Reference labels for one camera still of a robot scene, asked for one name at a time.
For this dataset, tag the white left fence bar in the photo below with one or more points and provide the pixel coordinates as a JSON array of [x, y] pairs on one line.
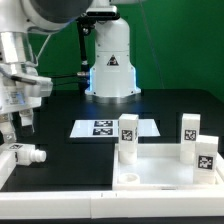
[[7, 165]]

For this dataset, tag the white fence bar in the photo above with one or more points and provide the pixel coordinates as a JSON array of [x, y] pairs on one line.
[[111, 204], [7, 165]]

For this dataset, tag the black camera stand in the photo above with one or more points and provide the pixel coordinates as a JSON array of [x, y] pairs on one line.
[[83, 40]]

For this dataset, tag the white square table top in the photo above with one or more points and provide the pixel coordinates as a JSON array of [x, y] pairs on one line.
[[158, 167]]

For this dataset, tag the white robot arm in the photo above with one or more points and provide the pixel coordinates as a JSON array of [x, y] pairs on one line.
[[111, 77]]

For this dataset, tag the marker tag sheet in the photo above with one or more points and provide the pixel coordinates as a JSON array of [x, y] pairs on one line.
[[109, 128]]

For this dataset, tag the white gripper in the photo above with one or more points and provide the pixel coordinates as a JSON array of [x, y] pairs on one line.
[[21, 88]]

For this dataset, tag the white front fence bar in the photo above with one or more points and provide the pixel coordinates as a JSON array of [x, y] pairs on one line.
[[111, 204]]

